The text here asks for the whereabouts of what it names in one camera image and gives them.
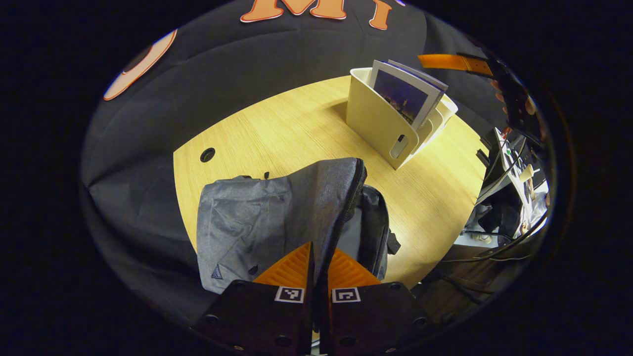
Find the grey fabric schoolbag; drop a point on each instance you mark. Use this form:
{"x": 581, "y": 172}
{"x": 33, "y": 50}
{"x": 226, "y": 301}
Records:
{"x": 257, "y": 222}

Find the grey picture cover book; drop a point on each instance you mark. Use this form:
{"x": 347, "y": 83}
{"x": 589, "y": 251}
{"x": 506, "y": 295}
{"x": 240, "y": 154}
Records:
{"x": 430, "y": 79}

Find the cluttered white side table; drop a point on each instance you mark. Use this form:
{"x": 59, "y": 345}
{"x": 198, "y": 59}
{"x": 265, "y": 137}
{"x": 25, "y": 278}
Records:
{"x": 514, "y": 168}

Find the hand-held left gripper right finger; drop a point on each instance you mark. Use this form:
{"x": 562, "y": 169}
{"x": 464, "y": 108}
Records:
{"x": 371, "y": 316}

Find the blue picture cover book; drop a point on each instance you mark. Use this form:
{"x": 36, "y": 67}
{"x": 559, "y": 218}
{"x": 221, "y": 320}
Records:
{"x": 400, "y": 94}

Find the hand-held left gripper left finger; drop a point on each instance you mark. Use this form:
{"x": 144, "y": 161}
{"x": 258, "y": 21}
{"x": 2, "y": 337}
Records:
{"x": 257, "y": 316}

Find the cream plastic bookshelf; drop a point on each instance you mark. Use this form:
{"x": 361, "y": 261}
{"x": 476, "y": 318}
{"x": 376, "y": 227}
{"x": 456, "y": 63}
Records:
{"x": 371, "y": 118}

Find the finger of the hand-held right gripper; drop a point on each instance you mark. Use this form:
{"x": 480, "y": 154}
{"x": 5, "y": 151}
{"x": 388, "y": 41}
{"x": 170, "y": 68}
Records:
{"x": 445, "y": 62}

